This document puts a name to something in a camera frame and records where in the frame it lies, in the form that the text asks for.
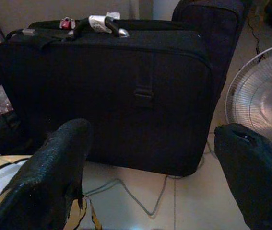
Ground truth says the white electric fan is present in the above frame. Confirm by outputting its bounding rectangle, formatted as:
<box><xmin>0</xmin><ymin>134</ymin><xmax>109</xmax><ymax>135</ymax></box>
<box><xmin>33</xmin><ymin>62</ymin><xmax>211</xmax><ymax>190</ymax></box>
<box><xmin>225</xmin><ymin>42</ymin><xmax>272</xmax><ymax>156</ymax></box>

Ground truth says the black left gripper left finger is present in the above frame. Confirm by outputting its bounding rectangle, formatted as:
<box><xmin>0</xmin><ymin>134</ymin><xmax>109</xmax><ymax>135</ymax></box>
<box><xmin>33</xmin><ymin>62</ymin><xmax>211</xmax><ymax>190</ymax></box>
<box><xmin>0</xmin><ymin>118</ymin><xmax>94</xmax><ymax>230</ymax></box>

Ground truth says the red padlock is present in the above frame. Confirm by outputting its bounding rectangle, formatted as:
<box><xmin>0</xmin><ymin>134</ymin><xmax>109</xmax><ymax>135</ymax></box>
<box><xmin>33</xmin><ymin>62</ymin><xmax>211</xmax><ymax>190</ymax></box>
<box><xmin>59</xmin><ymin>17</ymin><xmax>76</xmax><ymax>31</ymax></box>

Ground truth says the white luggage tag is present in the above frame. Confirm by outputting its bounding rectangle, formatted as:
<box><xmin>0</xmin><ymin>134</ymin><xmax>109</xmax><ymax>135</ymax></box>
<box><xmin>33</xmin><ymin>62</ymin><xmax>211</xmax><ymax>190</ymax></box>
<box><xmin>87</xmin><ymin>11</ymin><xmax>122</xmax><ymax>33</ymax></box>

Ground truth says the grey floor cable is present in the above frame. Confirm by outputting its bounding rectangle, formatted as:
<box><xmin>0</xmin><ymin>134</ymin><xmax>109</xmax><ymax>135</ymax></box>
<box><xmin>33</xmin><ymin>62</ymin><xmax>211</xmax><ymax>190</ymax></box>
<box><xmin>83</xmin><ymin>140</ymin><xmax>218</xmax><ymax>216</ymax></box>

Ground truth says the tall black fabric suitcase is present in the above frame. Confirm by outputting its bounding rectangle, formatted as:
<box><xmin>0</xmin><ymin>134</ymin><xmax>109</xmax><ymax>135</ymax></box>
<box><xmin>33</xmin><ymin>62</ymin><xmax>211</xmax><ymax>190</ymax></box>
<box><xmin>171</xmin><ymin>0</ymin><xmax>247</xmax><ymax>106</ymax></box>

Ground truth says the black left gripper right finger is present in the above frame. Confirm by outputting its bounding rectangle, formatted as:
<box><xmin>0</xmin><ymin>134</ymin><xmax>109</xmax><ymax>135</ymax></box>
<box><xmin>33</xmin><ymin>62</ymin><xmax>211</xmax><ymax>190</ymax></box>
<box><xmin>213</xmin><ymin>123</ymin><xmax>272</xmax><ymax>230</ymax></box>

